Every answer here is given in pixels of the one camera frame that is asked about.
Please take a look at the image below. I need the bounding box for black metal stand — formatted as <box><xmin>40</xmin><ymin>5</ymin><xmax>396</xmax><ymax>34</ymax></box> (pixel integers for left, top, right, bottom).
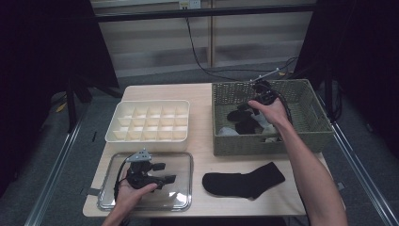
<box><xmin>64</xmin><ymin>73</ymin><xmax>125</xmax><ymax>135</ymax></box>
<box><xmin>324</xmin><ymin>67</ymin><xmax>343</xmax><ymax>121</ymax></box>

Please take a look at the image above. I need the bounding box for person's left hand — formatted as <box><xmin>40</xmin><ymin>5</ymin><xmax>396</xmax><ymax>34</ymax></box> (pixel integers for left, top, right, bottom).
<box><xmin>109</xmin><ymin>178</ymin><xmax>159</xmax><ymax>218</ymax></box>

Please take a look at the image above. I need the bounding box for aluminium floor rail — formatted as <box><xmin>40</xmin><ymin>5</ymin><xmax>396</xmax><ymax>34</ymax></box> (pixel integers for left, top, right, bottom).
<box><xmin>330</xmin><ymin>121</ymin><xmax>399</xmax><ymax>226</ymax></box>
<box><xmin>24</xmin><ymin>119</ymin><xmax>85</xmax><ymax>226</ymax></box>

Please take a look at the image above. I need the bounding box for green woven basket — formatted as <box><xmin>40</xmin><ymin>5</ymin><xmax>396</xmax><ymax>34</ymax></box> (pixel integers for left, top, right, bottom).
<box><xmin>211</xmin><ymin>78</ymin><xmax>334</xmax><ymax>157</ymax></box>

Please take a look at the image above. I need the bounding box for black sock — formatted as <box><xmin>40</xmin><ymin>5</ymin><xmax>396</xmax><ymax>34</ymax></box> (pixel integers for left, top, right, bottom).
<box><xmin>226</xmin><ymin>106</ymin><xmax>264</xmax><ymax>136</ymax></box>
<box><xmin>201</xmin><ymin>161</ymin><xmax>286</xmax><ymax>201</ymax></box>

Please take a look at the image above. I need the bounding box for beige sock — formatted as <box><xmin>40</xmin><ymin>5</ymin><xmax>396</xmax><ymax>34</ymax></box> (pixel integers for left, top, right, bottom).
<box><xmin>264</xmin><ymin>125</ymin><xmax>282</xmax><ymax>144</ymax></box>

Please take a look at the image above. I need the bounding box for white wall socket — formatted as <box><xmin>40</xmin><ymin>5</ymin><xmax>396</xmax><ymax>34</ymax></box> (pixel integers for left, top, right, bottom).
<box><xmin>178</xmin><ymin>0</ymin><xmax>201</xmax><ymax>9</ymax></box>

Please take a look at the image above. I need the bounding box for black curtain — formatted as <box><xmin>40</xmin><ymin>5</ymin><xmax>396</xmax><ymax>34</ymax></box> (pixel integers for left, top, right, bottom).
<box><xmin>0</xmin><ymin>0</ymin><xmax>120</xmax><ymax>192</ymax></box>
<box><xmin>293</xmin><ymin>0</ymin><xmax>399</xmax><ymax>158</ymax></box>

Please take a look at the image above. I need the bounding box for person's right hand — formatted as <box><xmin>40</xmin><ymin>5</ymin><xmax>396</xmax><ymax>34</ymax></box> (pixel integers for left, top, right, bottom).
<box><xmin>247</xmin><ymin>97</ymin><xmax>291</xmax><ymax>135</ymax></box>

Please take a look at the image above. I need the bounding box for right hand-held gripper cable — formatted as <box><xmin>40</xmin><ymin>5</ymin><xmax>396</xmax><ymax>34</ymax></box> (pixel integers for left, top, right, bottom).
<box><xmin>276</xmin><ymin>92</ymin><xmax>295</xmax><ymax>126</ymax></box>

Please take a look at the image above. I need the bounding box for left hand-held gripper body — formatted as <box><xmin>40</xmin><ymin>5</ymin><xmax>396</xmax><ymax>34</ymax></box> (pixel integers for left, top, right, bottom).
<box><xmin>125</xmin><ymin>149</ymin><xmax>165</xmax><ymax>191</ymax></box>

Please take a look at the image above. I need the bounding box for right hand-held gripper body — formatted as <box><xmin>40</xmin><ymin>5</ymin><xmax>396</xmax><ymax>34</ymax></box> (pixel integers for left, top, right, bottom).
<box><xmin>249</xmin><ymin>68</ymin><xmax>280</xmax><ymax>106</ymax></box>

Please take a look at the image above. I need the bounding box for black floor cable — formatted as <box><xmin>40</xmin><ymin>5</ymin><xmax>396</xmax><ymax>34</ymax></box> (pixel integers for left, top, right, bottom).
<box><xmin>206</xmin><ymin>56</ymin><xmax>299</xmax><ymax>78</ymax></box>

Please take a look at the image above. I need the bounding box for clear plastic lid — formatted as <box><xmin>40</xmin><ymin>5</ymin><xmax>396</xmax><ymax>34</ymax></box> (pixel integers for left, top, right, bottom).
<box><xmin>97</xmin><ymin>152</ymin><xmax>195</xmax><ymax>212</ymax></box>

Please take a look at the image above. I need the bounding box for black horizontal bar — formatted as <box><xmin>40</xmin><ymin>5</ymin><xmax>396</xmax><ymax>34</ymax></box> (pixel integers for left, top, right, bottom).
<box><xmin>93</xmin><ymin>3</ymin><xmax>318</xmax><ymax>23</ymax></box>

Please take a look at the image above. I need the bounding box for black wall cable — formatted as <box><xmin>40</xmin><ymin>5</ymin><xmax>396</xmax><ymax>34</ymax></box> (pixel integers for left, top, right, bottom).
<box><xmin>185</xmin><ymin>17</ymin><xmax>244</xmax><ymax>82</ymax></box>

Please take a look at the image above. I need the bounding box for white compartment storage box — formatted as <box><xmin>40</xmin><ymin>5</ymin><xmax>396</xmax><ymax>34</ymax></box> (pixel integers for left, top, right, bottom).
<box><xmin>104</xmin><ymin>99</ymin><xmax>191</xmax><ymax>153</ymax></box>

